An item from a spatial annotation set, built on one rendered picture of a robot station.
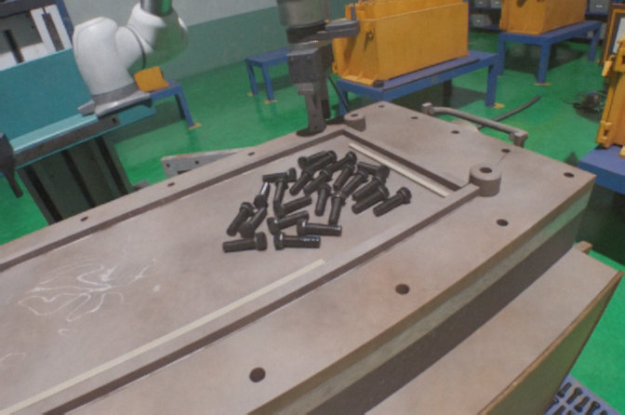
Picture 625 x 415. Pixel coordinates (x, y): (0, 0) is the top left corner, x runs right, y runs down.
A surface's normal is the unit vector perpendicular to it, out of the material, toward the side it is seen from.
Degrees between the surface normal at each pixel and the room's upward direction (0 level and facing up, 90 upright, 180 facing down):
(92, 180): 90
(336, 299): 0
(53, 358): 0
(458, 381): 0
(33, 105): 90
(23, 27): 90
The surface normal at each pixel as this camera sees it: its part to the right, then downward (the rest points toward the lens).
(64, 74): 0.61, 0.33
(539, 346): -0.16, -0.84
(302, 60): -0.28, 0.54
